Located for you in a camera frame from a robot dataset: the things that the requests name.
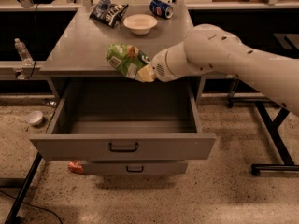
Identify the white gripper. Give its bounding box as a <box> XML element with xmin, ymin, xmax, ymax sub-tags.
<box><xmin>135</xmin><ymin>42</ymin><xmax>200</xmax><ymax>84</ymax></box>

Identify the green rice chip bag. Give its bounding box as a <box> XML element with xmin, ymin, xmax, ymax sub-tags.
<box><xmin>106</xmin><ymin>43</ymin><xmax>150</xmax><ymax>80</ymax></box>

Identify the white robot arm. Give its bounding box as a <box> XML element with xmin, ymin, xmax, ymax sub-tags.
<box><xmin>136</xmin><ymin>24</ymin><xmax>299</xmax><ymax>116</ymax></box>

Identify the open grey top drawer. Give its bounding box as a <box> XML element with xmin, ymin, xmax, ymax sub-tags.
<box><xmin>30</xmin><ymin>78</ymin><xmax>216</xmax><ymax>161</ymax></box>

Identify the dark blue chip bag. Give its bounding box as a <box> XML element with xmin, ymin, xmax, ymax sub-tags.
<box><xmin>90</xmin><ymin>0</ymin><xmax>129</xmax><ymax>28</ymax></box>

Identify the grey lower drawer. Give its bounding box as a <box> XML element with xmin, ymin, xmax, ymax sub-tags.
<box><xmin>81</xmin><ymin>161</ymin><xmax>188</xmax><ymax>175</ymax></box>

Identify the orange snack bag on floor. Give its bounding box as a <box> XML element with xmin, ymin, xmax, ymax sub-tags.
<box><xmin>68</xmin><ymin>161</ymin><xmax>84</xmax><ymax>175</ymax></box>

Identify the white bowl on cabinet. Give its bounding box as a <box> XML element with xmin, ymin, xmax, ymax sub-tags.
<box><xmin>123</xmin><ymin>14</ymin><xmax>158</xmax><ymax>35</ymax></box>

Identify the blue pepsi can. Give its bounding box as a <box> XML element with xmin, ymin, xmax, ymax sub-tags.
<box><xmin>149</xmin><ymin>0</ymin><xmax>173</xmax><ymax>19</ymax></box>

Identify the metal can on floor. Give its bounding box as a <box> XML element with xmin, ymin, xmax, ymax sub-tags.
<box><xmin>44</xmin><ymin>99</ymin><xmax>57</xmax><ymax>108</ymax></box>

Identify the clear plastic water bottle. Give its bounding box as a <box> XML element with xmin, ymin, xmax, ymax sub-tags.
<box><xmin>14</xmin><ymin>38</ymin><xmax>34</xmax><ymax>66</ymax></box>

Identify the white bowl on floor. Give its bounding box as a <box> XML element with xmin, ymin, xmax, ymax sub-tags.
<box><xmin>25</xmin><ymin>111</ymin><xmax>44</xmax><ymax>126</ymax></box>

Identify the black metal table stand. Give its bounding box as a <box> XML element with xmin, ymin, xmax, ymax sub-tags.
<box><xmin>227</xmin><ymin>78</ymin><xmax>299</xmax><ymax>176</ymax></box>

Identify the black left table leg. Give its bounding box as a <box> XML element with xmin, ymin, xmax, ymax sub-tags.
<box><xmin>0</xmin><ymin>153</ymin><xmax>42</xmax><ymax>224</ymax></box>

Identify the black floor cable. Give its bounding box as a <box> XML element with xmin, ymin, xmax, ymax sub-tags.
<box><xmin>0</xmin><ymin>189</ymin><xmax>64</xmax><ymax>224</ymax></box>

